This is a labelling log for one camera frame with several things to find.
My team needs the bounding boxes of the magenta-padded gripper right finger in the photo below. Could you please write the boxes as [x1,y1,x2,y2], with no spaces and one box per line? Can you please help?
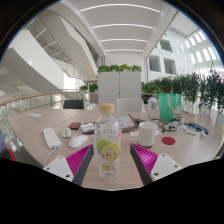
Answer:
[129,143,184,186]

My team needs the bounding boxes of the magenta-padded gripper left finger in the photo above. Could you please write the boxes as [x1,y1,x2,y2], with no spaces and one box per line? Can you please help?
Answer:
[43,143,95,187]

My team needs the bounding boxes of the clear drink bottle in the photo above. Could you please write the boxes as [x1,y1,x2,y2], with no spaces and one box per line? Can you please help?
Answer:
[94,102,122,181]

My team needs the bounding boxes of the flat round red coaster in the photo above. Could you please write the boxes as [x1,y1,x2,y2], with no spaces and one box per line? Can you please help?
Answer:
[161,136,177,146]

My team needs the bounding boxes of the white computer mouse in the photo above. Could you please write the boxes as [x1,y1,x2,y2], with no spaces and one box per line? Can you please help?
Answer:
[68,133,89,149]

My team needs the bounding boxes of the white ceramic mug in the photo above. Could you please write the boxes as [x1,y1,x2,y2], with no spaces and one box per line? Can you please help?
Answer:
[137,121,158,149]

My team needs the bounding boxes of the white plastic packet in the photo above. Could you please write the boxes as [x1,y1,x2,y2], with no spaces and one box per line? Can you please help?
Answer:
[80,122,97,135]

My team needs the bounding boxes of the white tissue packet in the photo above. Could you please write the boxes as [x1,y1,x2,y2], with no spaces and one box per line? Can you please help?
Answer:
[184,128,198,136]

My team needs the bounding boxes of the open printed booklet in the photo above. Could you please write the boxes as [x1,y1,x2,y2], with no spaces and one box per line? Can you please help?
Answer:
[116,114,139,133]

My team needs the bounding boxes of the white paper slip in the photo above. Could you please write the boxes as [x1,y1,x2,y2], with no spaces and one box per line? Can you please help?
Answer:
[27,112,44,118]

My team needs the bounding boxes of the green tote bag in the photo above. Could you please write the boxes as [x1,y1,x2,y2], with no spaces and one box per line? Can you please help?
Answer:
[158,93,184,122]

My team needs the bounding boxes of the black chair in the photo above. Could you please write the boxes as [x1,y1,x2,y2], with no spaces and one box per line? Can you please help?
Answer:
[62,99,85,110]

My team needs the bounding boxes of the white chair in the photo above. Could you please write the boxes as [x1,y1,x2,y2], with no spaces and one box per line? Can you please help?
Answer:
[115,97,145,113]

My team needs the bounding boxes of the small potted shrubs planter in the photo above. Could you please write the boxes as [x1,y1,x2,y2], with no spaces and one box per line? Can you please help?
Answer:
[79,83,99,104]

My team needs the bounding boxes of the green hedge plants row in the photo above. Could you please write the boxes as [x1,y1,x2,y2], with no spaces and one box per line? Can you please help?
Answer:
[142,65,224,115]

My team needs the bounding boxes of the white planter cabinet with greenery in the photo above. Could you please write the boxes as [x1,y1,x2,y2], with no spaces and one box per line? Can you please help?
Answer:
[97,64,143,106]

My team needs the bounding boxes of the ceiling strip lights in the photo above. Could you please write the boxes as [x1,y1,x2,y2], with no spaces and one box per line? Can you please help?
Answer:
[79,3,161,53]

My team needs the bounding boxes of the white power strip cable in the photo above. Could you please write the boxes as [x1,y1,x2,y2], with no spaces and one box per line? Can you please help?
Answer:
[43,147,58,168]

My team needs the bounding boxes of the tangled black cables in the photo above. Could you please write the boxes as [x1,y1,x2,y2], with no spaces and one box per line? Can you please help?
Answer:
[156,118,181,132]

